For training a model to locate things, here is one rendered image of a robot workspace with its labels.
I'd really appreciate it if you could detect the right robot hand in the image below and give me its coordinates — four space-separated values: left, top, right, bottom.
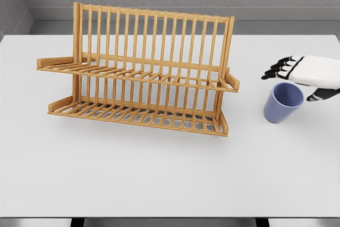
261 56 340 102

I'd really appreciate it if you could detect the blue cup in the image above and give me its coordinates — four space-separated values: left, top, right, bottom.
263 82 304 124

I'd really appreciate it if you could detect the wooden two-tier dish rack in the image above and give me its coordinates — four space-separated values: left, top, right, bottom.
36 2 240 138

